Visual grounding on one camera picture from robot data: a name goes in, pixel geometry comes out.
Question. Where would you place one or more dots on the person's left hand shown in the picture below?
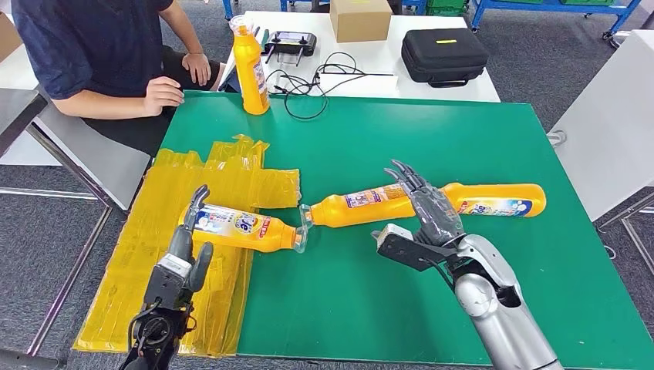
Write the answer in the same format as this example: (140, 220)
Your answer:
(198, 67)

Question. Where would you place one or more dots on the person's right hand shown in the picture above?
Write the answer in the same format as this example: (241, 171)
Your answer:
(162, 96)

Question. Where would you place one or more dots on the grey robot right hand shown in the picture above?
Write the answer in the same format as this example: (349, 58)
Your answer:
(434, 214)

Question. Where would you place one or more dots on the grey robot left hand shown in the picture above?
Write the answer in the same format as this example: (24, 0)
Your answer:
(181, 242)

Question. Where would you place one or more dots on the orange detergent bottle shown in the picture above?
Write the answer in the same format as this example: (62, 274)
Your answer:
(276, 237)
(332, 212)
(511, 194)
(250, 76)

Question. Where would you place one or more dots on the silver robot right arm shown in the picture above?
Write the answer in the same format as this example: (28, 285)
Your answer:
(495, 316)

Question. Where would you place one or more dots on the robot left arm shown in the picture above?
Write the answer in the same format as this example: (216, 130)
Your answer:
(158, 332)

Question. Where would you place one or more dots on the person's right forearm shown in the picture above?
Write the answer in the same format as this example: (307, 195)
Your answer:
(102, 104)

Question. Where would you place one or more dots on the person's left forearm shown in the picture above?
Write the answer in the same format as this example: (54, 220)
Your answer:
(181, 28)

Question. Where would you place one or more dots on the dark blue folder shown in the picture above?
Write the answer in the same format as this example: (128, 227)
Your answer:
(229, 81)

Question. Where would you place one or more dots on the yellow plastic sheet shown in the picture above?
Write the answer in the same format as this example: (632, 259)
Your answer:
(153, 204)

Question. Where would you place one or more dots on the green table mat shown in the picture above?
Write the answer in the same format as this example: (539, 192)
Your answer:
(408, 143)

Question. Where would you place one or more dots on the person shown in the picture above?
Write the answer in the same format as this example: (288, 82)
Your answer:
(92, 46)

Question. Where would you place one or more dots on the black remote controller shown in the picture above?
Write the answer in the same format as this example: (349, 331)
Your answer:
(290, 43)

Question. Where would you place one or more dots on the dark grey table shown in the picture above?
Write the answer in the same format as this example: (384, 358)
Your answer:
(18, 112)

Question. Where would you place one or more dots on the black zip carry case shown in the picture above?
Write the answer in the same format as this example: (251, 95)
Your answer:
(443, 57)

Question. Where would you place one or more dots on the white work table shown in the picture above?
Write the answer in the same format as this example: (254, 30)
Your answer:
(378, 61)

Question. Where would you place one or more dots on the brown cardboard box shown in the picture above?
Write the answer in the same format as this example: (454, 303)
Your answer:
(9, 38)

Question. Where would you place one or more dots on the closed cardboard box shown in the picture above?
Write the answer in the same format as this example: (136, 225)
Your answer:
(360, 23)

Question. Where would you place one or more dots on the green plastic crate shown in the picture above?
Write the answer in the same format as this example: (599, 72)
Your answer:
(447, 2)
(447, 11)

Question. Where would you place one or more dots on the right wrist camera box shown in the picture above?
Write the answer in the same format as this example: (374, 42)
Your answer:
(396, 235)

